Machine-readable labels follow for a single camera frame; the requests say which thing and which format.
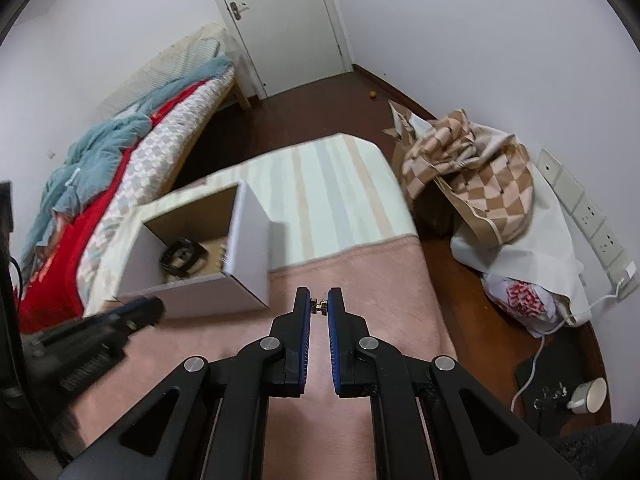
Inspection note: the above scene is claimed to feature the white cup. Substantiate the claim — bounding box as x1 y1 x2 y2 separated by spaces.
566 377 608 415

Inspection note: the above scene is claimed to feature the pink striped blanket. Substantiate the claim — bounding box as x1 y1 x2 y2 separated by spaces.
73 134 454 479

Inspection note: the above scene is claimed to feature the small silver earring pair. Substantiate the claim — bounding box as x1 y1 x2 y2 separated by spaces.
310 298 329 315

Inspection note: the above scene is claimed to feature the black fuzzy cushion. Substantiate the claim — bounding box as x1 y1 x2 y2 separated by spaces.
547 422 640 479

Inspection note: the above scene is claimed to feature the white power strip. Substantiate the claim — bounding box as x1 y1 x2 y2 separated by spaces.
537 148 639 300

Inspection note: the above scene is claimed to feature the white door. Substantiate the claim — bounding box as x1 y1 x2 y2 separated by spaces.
215 0 352 99

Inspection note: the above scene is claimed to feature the teal blue blanket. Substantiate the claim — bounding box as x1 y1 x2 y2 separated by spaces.
21 54 233 274

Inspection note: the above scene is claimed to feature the red printed plastic bag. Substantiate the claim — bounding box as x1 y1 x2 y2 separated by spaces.
480 274 566 338

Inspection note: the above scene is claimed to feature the checkered pastel quilt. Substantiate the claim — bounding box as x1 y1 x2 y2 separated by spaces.
76 66 235 308

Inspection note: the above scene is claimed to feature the white charging cable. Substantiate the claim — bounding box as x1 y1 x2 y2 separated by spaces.
508 278 626 413

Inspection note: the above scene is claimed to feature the brown checkered cloth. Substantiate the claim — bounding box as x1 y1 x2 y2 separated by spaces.
385 101 534 247

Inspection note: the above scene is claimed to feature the red bed sheet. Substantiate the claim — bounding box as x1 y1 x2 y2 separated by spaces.
16 79 208 334

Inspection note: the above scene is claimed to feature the white cardboard box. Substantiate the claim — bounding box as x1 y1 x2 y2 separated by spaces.
114 181 270 318

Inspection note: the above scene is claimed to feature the black smart band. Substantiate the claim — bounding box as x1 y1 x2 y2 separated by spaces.
160 236 208 278

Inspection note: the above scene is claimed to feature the white plastic bag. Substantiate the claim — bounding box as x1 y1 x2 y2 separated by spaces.
450 169 592 326

